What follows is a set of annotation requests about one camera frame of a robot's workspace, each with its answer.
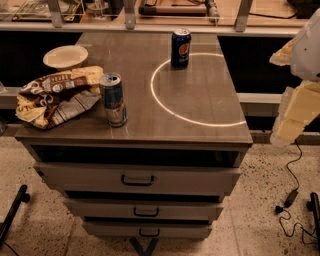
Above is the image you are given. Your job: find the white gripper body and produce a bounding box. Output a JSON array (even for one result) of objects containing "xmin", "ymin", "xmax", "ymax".
[{"xmin": 290, "ymin": 8, "xmax": 320, "ymax": 81}]

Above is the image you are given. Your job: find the top drawer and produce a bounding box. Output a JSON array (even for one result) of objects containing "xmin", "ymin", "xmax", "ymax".
[{"xmin": 34, "ymin": 162, "xmax": 240, "ymax": 196}]

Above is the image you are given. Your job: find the drawer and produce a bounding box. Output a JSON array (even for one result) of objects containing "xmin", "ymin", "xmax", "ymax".
[
  {"xmin": 34, "ymin": 162, "xmax": 240, "ymax": 196},
  {"xmin": 64, "ymin": 199, "xmax": 223, "ymax": 223},
  {"xmin": 83, "ymin": 222, "xmax": 212, "ymax": 239}
]

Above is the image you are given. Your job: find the bottom drawer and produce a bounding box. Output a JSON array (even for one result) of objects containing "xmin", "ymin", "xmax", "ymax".
[{"xmin": 83, "ymin": 222, "xmax": 212, "ymax": 239}]

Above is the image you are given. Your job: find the blue pepsi can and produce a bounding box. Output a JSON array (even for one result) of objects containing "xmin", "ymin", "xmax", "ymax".
[{"xmin": 171, "ymin": 28, "xmax": 191, "ymax": 69}]

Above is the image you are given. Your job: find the black stand leg left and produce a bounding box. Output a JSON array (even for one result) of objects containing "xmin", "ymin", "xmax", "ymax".
[{"xmin": 0, "ymin": 185, "xmax": 30, "ymax": 247}]

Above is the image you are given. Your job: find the red bull can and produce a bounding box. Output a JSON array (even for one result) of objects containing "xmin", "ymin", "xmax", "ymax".
[{"xmin": 99, "ymin": 73, "xmax": 127, "ymax": 127}]

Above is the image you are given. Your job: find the middle drawer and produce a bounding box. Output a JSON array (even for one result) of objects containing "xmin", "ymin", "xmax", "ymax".
[{"xmin": 64, "ymin": 199, "xmax": 223, "ymax": 223}]

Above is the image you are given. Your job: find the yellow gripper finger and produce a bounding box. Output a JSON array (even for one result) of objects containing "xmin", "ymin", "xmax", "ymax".
[
  {"xmin": 269, "ymin": 40, "xmax": 294, "ymax": 66},
  {"xmin": 270, "ymin": 80, "xmax": 320, "ymax": 145}
]

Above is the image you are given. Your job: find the grey drawer cabinet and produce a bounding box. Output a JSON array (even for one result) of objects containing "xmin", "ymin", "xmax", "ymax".
[{"xmin": 16, "ymin": 33, "xmax": 252, "ymax": 226}]

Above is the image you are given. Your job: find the black stand leg right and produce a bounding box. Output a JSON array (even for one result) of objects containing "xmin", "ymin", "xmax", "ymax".
[{"xmin": 306, "ymin": 192, "xmax": 320, "ymax": 250}]

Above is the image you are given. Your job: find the brown yellow chip bag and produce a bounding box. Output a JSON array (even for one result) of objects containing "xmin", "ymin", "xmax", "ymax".
[{"xmin": 16, "ymin": 66, "xmax": 103, "ymax": 130}]

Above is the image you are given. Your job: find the black stand leg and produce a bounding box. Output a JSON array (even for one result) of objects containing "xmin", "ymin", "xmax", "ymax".
[
  {"xmin": 306, "ymin": 192, "xmax": 320, "ymax": 250},
  {"xmin": 0, "ymin": 185, "xmax": 30, "ymax": 247}
]

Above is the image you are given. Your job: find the black power cable with adapter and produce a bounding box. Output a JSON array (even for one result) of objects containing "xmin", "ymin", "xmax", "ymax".
[{"xmin": 274, "ymin": 139, "xmax": 318, "ymax": 246}]

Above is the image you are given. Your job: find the white bowl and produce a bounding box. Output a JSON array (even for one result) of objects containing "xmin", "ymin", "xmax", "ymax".
[{"xmin": 43, "ymin": 45, "xmax": 88, "ymax": 71}]

